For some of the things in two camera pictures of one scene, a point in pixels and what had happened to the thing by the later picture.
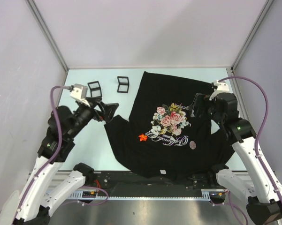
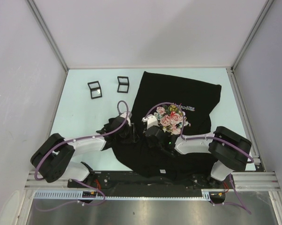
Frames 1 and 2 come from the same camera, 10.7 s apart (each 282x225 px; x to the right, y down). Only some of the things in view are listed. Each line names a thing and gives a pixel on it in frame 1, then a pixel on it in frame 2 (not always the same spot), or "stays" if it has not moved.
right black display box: [124, 84] stays
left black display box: [95, 89] stays
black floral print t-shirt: [159, 139] stays
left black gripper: [107, 109] to [133, 137]
